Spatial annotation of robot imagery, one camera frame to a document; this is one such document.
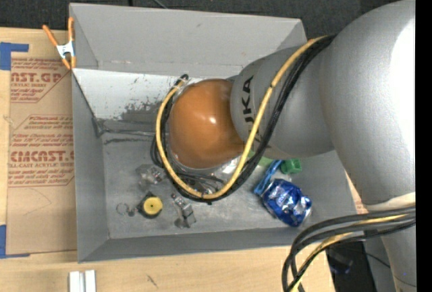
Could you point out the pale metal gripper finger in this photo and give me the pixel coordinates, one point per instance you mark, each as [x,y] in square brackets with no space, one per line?
[148,176]
[185,211]

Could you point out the yellow and black tape measure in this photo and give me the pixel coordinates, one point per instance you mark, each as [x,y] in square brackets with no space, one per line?
[152,205]

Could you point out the blue plastic strip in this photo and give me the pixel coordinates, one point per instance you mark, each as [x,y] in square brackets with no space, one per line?
[266,179]

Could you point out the crushed blue drink can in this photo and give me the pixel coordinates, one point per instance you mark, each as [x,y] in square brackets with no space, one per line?
[287,201]

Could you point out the brown cardboard board red print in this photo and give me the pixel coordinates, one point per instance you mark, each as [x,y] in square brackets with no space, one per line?
[37,209]

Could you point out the grey metal bin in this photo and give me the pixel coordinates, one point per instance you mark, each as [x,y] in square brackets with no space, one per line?
[135,44]

